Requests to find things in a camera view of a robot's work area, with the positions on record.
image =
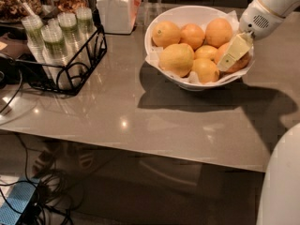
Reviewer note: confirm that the white rounded gripper body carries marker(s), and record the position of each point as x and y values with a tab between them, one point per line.
257	20

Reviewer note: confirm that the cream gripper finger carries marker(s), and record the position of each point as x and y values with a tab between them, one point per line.
239	45

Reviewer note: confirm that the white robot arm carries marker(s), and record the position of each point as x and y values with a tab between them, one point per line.
282	8

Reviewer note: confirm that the small centre orange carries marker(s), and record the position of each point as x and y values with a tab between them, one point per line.
206	51

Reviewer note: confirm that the white ceramic bowl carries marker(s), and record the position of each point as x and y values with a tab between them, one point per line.
197	14

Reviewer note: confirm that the large yellowish front-left orange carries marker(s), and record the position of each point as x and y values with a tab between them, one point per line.
177	58

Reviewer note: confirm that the bowl of nuts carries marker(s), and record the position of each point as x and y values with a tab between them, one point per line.
12	11

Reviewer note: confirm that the white canister with clamp lid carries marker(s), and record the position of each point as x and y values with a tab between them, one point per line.
117	16

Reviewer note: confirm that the plastic cup stack back right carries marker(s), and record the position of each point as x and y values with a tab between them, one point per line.
85	21

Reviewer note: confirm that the plastic cup stack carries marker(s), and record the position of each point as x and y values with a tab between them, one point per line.
68	24
57	56
32	25
85	21

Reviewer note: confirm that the plastic cup stack back middle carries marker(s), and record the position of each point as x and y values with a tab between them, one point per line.
68	24

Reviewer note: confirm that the tray of dried snacks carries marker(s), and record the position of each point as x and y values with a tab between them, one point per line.
69	5

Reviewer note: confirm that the plastic cup stack front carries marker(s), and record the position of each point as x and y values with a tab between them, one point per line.
57	56

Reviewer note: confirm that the plastic cup stack far left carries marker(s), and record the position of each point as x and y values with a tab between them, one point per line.
32	25

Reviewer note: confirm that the black device at left edge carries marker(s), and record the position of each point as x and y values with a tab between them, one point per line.
9	73

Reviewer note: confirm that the blue box on floor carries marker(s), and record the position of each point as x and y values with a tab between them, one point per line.
17	192

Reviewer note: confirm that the black wire basket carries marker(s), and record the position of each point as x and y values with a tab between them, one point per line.
79	68

